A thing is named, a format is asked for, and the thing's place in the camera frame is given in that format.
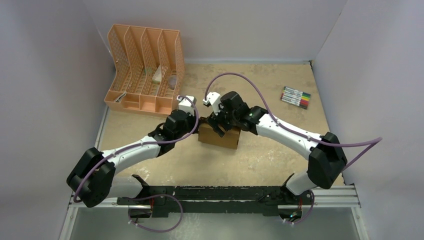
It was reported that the brown cardboard box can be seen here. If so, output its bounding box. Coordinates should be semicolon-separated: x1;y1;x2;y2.
198;123;241;150

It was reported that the orange plastic file organizer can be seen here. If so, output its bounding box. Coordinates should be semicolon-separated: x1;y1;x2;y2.
104;24;185;118

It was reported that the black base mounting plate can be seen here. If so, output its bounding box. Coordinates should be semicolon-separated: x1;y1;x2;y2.
117;176;313;220

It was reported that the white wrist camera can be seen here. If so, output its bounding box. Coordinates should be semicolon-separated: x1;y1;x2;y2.
202;92;221;116
176;95;197;116

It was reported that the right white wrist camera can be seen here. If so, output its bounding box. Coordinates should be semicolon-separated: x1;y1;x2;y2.
202;92;221;116

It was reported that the purple cable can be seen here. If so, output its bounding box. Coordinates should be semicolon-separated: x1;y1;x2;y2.
72;95;200;233
203;72;383;226

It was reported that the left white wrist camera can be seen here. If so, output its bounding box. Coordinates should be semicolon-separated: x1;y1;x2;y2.
176;95;197;116

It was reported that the white card in organizer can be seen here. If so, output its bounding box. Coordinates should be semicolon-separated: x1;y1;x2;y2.
152;65;162;84

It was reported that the small grey object in organizer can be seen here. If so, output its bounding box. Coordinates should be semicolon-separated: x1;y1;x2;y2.
167;75;177;90

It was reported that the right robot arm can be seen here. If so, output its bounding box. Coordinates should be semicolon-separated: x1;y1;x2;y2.
203;91;347;204

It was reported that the pack of coloured markers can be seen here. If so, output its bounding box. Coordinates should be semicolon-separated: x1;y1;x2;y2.
280;86;311;109

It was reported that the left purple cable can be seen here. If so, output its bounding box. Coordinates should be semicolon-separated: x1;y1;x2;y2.
72;95;200;233

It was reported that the aluminium rail frame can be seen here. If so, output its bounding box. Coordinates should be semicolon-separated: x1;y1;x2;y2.
71;181;368;240

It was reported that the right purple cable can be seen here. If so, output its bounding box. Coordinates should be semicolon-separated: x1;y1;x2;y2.
203;72;383;226

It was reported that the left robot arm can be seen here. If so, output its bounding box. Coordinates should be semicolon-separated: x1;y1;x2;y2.
66;109;199;208

